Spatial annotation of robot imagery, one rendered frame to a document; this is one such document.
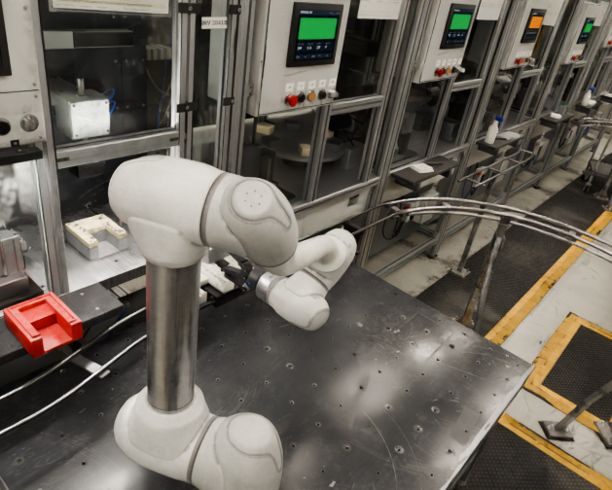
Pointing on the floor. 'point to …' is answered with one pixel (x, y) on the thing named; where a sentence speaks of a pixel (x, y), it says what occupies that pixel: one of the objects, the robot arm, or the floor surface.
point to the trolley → (605, 150)
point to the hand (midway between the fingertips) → (218, 251)
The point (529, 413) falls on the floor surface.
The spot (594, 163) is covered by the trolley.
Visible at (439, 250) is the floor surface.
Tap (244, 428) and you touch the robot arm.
